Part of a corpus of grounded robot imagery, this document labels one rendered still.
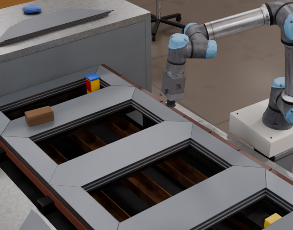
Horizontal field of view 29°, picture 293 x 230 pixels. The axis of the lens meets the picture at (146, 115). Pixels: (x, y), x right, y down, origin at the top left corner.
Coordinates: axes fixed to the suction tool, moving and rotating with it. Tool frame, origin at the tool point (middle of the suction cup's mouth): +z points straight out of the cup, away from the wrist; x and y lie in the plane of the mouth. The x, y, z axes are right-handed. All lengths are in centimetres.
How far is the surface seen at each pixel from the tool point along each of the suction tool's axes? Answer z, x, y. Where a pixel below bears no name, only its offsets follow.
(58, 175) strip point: 21, -51, 5
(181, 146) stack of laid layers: 17.9, 4.2, 6.9
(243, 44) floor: 99, 205, -218
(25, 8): 4, -27, -126
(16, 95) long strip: 25, -49, -68
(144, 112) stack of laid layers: 20.0, 2.4, -26.5
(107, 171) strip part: 18.8, -32.8, 11.7
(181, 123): 16.3, 11.2, -6.8
